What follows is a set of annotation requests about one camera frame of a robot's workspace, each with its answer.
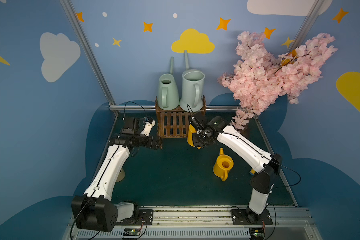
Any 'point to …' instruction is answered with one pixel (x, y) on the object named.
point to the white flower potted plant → (121, 175)
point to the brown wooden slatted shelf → (175, 123)
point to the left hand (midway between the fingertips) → (154, 137)
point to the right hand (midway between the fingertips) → (199, 141)
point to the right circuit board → (257, 233)
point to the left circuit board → (131, 232)
